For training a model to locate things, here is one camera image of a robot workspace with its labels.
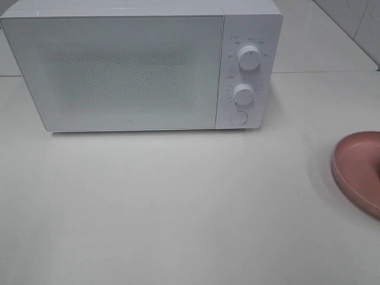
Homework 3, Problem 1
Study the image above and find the white microwave door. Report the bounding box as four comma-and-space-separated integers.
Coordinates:
1, 16, 223, 132

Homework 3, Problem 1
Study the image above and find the white dial knob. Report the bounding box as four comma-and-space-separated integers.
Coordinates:
237, 43, 262, 71
233, 84, 254, 106

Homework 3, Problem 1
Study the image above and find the round white door button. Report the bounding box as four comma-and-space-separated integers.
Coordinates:
230, 111, 248, 125

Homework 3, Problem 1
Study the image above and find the lower white dial knob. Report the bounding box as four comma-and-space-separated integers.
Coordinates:
233, 84, 254, 106

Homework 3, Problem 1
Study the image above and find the white microwave oven body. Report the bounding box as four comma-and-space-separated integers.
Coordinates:
1, 1, 283, 131

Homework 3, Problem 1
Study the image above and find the upper white dial knob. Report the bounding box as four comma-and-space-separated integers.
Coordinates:
237, 43, 262, 71

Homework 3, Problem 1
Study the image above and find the pink round plate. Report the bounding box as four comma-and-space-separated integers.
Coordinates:
331, 131, 379, 219

